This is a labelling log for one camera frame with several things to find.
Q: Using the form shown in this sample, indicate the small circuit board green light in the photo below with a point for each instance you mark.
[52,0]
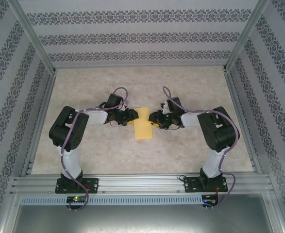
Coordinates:
[76,199]

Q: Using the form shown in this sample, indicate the grey metal sheet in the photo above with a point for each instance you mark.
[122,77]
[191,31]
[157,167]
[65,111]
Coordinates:
[142,221]

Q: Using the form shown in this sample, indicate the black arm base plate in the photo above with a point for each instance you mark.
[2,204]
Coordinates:
[93,185]
[190,184]

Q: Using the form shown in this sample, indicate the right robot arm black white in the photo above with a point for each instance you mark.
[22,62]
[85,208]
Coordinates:
[217,131]

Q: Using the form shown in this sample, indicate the yellow paper sheet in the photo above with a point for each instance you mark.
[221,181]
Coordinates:
[143,131]

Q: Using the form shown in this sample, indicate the aluminium frame post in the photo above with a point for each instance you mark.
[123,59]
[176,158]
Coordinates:
[277,213]
[34,36]
[246,36]
[8,213]

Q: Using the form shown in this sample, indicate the aluminium frame side rail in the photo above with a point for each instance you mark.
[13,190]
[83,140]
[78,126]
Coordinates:
[242,121]
[40,121]

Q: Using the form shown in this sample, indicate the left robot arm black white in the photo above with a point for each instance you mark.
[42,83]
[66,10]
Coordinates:
[69,126]

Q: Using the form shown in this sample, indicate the aluminium mounting rail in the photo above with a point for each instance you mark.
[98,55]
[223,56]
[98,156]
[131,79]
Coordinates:
[142,183]

